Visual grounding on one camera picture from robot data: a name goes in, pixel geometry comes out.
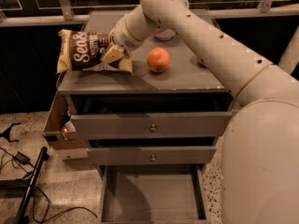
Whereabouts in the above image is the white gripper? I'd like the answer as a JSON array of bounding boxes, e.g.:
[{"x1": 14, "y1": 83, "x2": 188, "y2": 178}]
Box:
[{"x1": 100, "y1": 15, "x2": 142, "y2": 63}]

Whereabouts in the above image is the brown sea salt chip bag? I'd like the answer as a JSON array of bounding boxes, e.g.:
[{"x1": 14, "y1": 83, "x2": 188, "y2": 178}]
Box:
[{"x1": 57, "y1": 29, "x2": 133, "y2": 74}]

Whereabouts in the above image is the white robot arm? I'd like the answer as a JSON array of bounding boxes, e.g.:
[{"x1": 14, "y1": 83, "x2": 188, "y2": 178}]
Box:
[{"x1": 112, "y1": 0, "x2": 299, "y2": 224}]

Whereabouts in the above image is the grey drawer cabinet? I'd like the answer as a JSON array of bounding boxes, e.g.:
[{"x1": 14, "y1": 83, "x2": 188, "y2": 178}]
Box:
[{"x1": 55, "y1": 9, "x2": 237, "y2": 173}]

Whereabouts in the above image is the grey middle drawer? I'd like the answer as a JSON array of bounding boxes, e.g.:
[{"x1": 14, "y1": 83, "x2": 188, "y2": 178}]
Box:
[{"x1": 87, "y1": 147, "x2": 216, "y2": 165}]

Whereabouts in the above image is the grey drawer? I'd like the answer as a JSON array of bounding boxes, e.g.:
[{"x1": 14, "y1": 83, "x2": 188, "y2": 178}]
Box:
[
  {"x1": 87, "y1": 147, "x2": 216, "y2": 165},
  {"x1": 71, "y1": 112, "x2": 232, "y2": 140},
  {"x1": 100, "y1": 164, "x2": 211, "y2": 224}
]

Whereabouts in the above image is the grey top drawer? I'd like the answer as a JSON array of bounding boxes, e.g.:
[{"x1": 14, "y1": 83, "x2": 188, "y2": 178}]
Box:
[{"x1": 71, "y1": 112, "x2": 232, "y2": 140}]

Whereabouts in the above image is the grey bottom drawer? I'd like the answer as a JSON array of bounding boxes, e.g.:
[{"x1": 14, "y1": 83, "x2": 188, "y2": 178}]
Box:
[{"x1": 100, "y1": 164, "x2": 211, "y2": 224}]

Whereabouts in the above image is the orange fruit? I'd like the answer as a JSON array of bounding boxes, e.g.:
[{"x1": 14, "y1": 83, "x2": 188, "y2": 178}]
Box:
[{"x1": 147, "y1": 48, "x2": 170, "y2": 73}]

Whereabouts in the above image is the white ceramic bowl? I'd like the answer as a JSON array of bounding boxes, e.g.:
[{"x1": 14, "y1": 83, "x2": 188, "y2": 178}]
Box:
[{"x1": 155, "y1": 29, "x2": 176, "y2": 41}]

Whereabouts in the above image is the red apple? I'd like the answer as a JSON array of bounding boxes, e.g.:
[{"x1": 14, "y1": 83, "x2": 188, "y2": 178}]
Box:
[{"x1": 196, "y1": 58, "x2": 206, "y2": 68}]

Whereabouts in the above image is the cardboard box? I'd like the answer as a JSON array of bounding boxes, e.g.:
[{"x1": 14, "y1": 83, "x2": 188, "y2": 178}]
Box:
[{"x1": 43, "y1": 93, "x2": 88, "y2": 160}]

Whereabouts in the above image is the metal window railing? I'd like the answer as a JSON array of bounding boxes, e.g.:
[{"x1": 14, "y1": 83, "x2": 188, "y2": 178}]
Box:
[{"x1": 0, "y1": 0, "x2": 299, "y2": 27}]

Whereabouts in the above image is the black power adapter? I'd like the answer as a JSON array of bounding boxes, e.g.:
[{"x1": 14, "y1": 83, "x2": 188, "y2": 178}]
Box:
[{"x1": 14, "y1": 152, "x2": 30, "y2": 164}]

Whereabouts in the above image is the black pole on floor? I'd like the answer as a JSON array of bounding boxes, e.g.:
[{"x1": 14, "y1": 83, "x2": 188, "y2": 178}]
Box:
[{"x1": 13, "y1": 147, "x2": 49, "y2": 224}]

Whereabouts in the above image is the black bracket on floor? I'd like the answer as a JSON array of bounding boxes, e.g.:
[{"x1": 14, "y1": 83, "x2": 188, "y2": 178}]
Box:
[{"x1": 0, "y1": 122, "x2": 20, "y2": 143}]

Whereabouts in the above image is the black cable on floor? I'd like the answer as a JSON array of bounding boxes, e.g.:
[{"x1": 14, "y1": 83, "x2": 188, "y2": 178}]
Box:
[{"x1": 0, "y1": 147, "x2": 98, "y2": 224}]

